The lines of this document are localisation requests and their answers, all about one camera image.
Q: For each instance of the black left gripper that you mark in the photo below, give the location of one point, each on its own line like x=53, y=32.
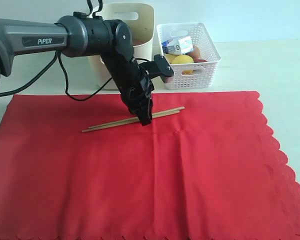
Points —
x=138, y=98

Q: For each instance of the wooden chopstick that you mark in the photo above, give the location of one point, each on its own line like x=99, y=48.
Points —
x=136, y=118
x=124, y=123

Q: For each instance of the fried chicken nugget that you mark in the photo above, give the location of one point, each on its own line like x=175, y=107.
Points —
x=187, y=72

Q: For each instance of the yellow cheese wedge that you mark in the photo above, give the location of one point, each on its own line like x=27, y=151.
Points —
x=169, y=57

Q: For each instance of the yellow lemon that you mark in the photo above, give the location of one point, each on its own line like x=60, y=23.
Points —
x=182, y=59

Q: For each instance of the blue white milk carton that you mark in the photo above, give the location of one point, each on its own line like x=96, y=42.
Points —
x=178, y=46

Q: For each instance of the red sausage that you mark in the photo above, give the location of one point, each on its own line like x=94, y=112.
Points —
x=199, y=60

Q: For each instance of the brown egg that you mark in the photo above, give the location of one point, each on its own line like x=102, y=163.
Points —
x=196, y=53

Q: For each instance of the red tablecloth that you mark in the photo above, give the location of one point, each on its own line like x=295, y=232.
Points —
x=214, y=171

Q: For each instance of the brown round plate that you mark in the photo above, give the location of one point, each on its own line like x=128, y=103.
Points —
x=138, y=42

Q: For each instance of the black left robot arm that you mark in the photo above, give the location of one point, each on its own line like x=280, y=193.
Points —
x=81, y=36

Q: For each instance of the cream plastic bin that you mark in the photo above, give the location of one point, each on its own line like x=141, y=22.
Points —
x=140, y=18

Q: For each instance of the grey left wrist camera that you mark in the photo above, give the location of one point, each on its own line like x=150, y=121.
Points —
x=159, y=67

